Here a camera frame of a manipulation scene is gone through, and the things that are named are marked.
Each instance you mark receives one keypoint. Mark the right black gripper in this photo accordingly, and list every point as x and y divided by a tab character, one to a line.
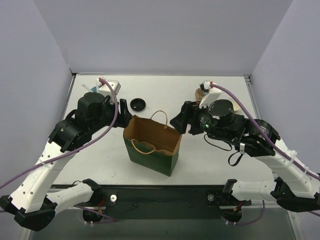
189	120

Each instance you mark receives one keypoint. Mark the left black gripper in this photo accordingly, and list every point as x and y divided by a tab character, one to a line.
118	116

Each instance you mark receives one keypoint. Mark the black coffee lid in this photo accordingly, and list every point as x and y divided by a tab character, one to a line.
138	104

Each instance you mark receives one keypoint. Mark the brown and green paper bag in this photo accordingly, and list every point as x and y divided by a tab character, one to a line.
158	134

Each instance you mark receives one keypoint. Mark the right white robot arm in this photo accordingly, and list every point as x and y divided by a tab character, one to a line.
294	189

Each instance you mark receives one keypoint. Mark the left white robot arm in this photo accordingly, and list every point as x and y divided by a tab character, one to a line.
31	204

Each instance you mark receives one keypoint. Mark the brown pulp cup carrier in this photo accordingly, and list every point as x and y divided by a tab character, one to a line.
199	95

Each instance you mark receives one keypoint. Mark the blue straw holder cup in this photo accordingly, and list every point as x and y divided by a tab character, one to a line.
94	89

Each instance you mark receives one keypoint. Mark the white wrapped straw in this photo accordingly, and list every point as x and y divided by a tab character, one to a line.
86	87

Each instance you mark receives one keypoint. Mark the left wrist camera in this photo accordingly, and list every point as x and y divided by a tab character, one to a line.
103	89

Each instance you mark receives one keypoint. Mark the aluminium frame rail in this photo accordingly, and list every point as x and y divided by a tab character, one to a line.
247	78

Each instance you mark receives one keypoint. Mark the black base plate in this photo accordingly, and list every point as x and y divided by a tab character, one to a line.
163	202

